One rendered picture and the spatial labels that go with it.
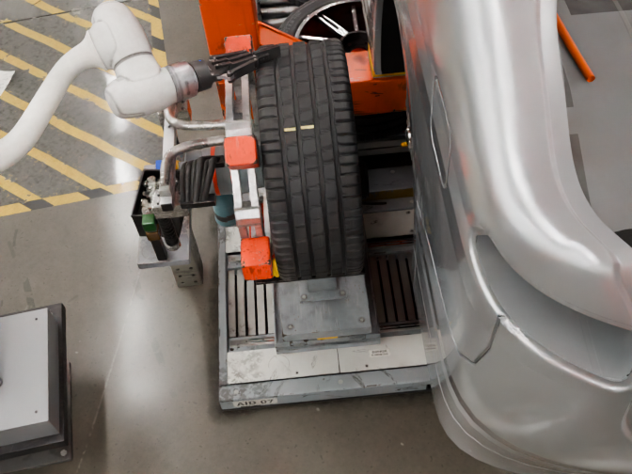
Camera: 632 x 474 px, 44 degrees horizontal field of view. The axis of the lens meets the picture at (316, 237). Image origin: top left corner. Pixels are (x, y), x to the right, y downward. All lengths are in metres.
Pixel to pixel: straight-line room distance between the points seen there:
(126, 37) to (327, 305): 1.18
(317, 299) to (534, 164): 1.61
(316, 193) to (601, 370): 0.88
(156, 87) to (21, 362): 1.06
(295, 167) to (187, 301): 1.24
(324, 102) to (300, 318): 0.95
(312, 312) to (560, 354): 1.50
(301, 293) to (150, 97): 1.05
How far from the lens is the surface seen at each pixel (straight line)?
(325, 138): 1.88
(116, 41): 1.94
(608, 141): 2.15
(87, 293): 3.13
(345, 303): 2.65
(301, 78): 1.96
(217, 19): 2.47
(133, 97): 1.88
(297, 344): 2.67
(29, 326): 2.63
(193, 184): 1.98
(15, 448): 2.57
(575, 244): 1.10
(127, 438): 2.80
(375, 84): 2.69
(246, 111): 1.98
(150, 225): 2.40
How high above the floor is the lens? 2.50
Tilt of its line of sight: 54 degrees down
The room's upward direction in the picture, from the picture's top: 6 degrees counter-clockwise
